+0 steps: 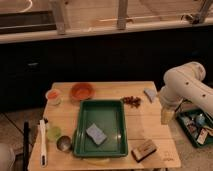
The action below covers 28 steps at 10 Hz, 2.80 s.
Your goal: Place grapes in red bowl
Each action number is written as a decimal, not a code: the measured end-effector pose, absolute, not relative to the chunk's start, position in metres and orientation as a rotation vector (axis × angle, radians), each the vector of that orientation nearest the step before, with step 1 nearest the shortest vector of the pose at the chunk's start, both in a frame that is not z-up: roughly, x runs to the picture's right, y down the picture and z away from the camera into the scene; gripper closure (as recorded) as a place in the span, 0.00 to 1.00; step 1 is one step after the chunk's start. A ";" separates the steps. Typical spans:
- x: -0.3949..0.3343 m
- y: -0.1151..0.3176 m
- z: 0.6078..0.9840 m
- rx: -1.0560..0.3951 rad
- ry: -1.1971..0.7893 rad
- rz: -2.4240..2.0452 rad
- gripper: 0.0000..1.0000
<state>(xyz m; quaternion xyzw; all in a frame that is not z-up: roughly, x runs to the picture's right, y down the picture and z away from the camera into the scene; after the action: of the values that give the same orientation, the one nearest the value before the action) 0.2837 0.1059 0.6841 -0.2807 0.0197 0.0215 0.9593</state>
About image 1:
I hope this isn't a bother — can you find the light green cup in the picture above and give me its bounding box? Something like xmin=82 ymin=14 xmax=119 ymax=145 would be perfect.
xmin=46 ymin=126 xmax=61 ymax=141

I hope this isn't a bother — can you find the small cup with orange lid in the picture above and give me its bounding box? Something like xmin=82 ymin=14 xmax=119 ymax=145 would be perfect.
xmin=45 ymin=89 xmax=61 ymax=105

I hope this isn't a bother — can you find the small metal cup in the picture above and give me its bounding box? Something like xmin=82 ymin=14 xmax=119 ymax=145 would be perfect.
xmin=56 ymin=136 xmax=72 ymax=152

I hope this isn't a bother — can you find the dark red grape bunch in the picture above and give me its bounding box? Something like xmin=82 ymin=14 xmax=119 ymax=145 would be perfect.
xmin=122 ymin=96 xmax=141 ymax=108

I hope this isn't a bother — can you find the wooden block eraser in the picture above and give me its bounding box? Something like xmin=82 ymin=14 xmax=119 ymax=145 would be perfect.
xmin=131 ymin=139 xmax=157 ymax=162

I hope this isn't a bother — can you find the white handled brush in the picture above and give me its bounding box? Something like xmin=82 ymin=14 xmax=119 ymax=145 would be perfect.
xmin=40 ymin=119 xmax=47 ymax=167

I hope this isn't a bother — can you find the green bin with items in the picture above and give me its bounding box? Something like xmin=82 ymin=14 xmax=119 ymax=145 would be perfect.
xmin=176 ymin=109 xmax=213 ymax=148

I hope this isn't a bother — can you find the black pole left of table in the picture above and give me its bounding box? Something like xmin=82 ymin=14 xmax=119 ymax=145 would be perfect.
xmin=23 ymin=122 xmax=29 ymax=171

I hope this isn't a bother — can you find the green plastic tray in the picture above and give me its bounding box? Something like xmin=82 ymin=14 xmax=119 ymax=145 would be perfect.
xmin=73 ymin=100 xmax=128 ymax=158

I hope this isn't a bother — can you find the red bowl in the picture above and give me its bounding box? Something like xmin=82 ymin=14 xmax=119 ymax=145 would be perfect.
xmin=70 ymin=82 xmax=94 ymax=101

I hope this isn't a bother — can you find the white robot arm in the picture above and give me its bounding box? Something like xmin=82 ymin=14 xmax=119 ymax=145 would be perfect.
xmin=158 ymin=62 xmax=213 ymax=125

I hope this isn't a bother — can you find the blue grey sponge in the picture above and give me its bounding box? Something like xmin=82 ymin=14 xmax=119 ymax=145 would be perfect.
xmin=86 ymin=124 xmax=107 ymax=145

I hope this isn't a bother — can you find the grey wedge piece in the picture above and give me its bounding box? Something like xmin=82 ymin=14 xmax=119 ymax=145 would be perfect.
xmin=144 ymin=88 xmax=157 ymax=103

